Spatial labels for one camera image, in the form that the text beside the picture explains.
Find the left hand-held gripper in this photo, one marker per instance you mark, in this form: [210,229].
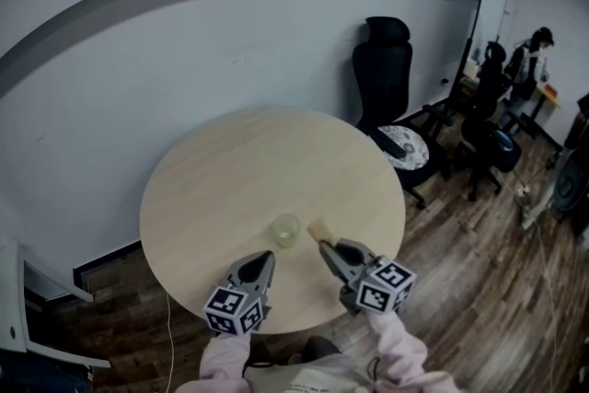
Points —
[232,310]

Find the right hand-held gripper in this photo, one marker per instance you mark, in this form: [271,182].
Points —
[384,287]

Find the tan scrubbing sponge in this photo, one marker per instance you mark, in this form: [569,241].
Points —
[320,230]

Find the clear glass cup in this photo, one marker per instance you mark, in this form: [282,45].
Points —
[285,231]

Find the person's left forearm pink sleeve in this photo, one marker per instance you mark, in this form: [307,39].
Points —
[227,356]

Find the person's right forearm pink sleeve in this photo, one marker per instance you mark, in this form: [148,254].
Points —
[400,350]

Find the person's grey torso clothing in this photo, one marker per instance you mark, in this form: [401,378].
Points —
[322,375]

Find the patterned round seat cushion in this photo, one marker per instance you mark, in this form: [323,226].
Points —
[407,147]

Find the white power strip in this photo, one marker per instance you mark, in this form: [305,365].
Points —
[524,202]

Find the black office chair with headrest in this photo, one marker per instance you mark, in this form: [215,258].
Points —
[384,73]

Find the beige box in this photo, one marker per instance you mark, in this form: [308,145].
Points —
[471,70]

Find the yellow desk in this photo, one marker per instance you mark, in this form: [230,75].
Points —
[550,97]

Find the black framed glass board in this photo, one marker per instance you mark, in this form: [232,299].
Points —
[478,14]

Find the white furniture frame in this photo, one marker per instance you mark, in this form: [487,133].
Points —
[18,290]

